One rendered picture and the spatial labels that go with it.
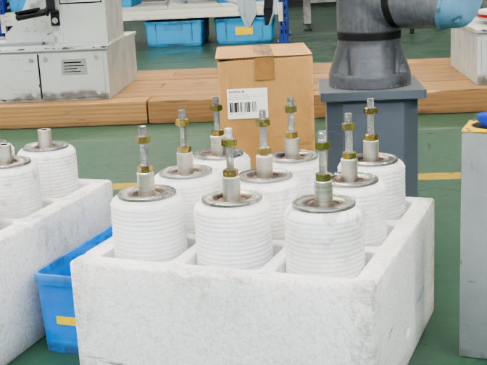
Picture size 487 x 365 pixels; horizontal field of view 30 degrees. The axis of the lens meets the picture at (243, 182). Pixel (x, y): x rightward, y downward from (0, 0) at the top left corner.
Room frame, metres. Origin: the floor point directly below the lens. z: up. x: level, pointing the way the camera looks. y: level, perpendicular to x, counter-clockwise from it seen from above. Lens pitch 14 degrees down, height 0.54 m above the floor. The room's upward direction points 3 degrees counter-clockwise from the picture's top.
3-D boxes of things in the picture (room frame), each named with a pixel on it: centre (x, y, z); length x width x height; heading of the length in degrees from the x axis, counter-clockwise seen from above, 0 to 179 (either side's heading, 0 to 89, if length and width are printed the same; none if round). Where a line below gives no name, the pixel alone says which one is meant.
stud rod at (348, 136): (1.15, -0.14, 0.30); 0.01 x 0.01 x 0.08
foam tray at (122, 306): (1.19, -0.03, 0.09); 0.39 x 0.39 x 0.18; 68
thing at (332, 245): (1.04, -0.09, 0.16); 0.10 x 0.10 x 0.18
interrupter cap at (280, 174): (1.19, -0.03, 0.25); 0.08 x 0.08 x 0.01
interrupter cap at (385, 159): (1.26, -0.18, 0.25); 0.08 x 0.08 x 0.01
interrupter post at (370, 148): (1.26, -0.18, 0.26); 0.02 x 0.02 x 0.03
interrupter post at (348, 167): (1.15, -0.14, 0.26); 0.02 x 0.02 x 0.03
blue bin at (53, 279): (1.34, 0.20, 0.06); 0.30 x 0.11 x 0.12; 159
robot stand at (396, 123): (1.67, -0.24, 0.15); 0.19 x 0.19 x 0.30; 86
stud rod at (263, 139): (1.19, -0.03, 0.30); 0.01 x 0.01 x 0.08
